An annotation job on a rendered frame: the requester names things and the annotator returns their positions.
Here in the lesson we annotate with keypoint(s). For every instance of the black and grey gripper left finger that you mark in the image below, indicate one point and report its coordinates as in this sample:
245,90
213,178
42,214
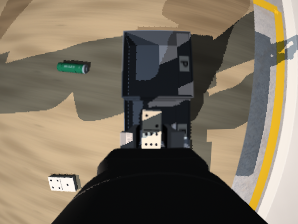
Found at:
128,139

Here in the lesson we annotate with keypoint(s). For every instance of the dark grey rack of bins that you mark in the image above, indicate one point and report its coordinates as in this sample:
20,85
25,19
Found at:
153,79

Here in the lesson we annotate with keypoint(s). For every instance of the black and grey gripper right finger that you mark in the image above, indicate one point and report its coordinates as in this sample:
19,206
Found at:
171,137

